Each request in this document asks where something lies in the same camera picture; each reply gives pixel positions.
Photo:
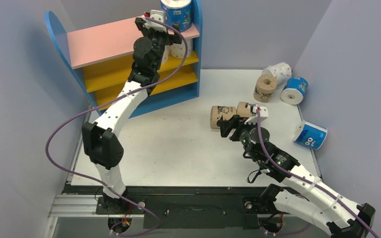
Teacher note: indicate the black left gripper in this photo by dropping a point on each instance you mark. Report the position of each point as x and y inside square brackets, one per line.
[174, 38]

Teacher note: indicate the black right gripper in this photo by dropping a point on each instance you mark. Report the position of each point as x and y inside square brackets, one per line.
[233, 124]

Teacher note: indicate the brown cartoon paper roll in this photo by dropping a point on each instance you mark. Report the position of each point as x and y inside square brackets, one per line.
[221, 112]

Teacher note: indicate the white floral paper roll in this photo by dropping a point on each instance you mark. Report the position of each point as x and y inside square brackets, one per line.
[165, 55]
[179, 50]
[281, 71]

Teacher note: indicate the blue paper roll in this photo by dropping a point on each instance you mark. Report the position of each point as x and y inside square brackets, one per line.
[310, 135]
[294, 90]
[178, 12]

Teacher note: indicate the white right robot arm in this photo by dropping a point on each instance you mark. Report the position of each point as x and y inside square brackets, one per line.
[301, 194]

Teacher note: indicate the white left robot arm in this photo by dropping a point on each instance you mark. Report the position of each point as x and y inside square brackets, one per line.
[100, 138]

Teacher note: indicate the blue pink yellow shelf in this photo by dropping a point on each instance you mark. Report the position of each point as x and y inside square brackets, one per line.
[100, 58]

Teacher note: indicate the brown standing paper roll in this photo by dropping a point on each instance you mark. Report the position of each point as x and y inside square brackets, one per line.
[265, 86]

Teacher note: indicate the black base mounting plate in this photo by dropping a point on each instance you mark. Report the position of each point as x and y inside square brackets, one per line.
[194, 207]

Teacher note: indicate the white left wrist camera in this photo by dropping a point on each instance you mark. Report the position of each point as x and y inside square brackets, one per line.
[158, 15]

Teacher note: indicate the aluminium rail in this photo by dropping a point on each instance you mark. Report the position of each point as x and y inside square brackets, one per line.
[84, 206]

